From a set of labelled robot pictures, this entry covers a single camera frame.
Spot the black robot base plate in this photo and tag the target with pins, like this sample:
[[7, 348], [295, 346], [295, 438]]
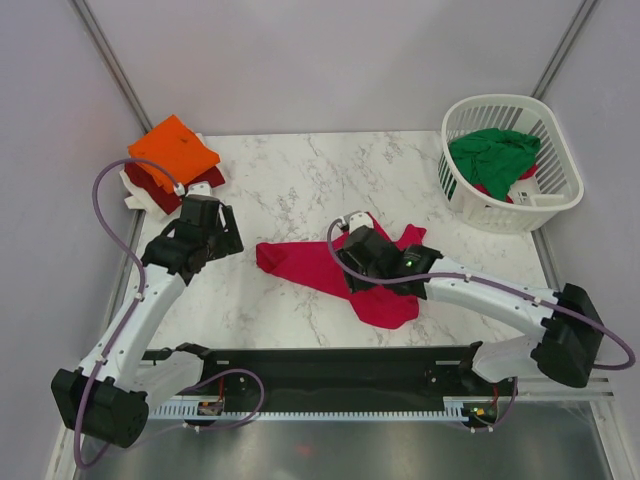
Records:
[[341, 379]]

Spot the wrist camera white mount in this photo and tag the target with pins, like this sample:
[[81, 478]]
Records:
[[195, 189], [355, 220]]

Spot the folded white t shirt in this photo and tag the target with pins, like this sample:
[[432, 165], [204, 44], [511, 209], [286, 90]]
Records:
[[139, 199]]

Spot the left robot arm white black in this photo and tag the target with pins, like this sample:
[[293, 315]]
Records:
[[109, 396]]

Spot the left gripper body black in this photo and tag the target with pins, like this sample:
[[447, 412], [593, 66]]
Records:
[[205, 242]]

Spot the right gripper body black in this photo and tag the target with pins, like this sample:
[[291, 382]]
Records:
[[352, 265]]

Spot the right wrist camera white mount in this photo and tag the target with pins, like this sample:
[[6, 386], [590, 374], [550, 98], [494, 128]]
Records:
[[355, 220]]

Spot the white slotted cable duct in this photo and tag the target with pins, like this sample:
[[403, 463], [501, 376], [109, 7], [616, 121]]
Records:
[[193, 411]]

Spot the pink red t shirt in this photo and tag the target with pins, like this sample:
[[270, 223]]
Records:
[[310, 264]]

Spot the white plastic laundry basket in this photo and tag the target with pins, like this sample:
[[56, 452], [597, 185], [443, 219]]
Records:
[[550, 186]]

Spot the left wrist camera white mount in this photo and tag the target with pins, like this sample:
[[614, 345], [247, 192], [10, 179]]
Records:
[[195, 189]]

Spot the folded orange t shirt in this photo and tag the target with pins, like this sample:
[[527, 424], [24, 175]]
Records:
[[177, 149]]

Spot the red garment under green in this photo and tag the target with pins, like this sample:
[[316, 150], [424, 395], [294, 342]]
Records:
[[499, 185]]

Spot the aluminium frame rail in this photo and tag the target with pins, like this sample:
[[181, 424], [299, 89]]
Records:
[[525, 383]]

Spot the green t shirt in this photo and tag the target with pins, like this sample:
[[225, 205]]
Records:
[[482, 154]]

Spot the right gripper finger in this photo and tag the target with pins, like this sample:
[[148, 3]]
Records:
[[401, 289], [356, 285]]

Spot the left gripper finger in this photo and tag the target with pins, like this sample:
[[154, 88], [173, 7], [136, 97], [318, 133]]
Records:
[[230, 232], [222, 249]]

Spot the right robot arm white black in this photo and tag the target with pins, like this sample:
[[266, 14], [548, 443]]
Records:
[[560, 331]]

